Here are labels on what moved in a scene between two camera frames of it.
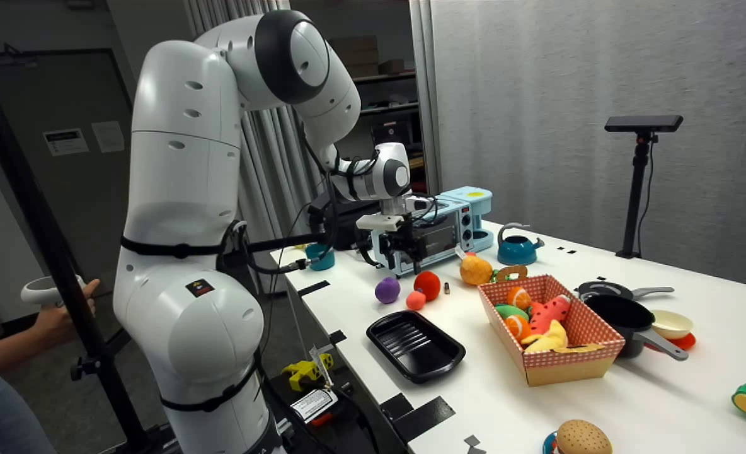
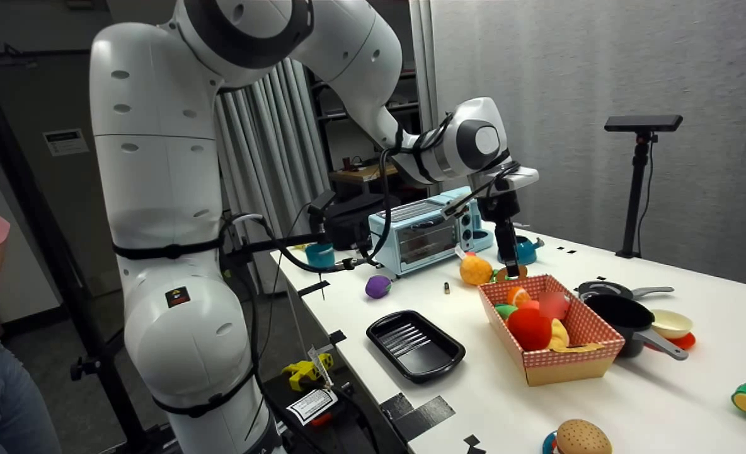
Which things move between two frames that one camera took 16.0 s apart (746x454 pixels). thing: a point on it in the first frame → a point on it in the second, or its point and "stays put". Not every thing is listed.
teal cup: x=322 y=256 stays put
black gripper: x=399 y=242 → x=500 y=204
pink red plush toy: x=542 y=316 stays put
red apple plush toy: x=427 y=282 → x=530 y=325
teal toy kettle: x=517 y=247 stays put
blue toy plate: x=547 y=444 stays put
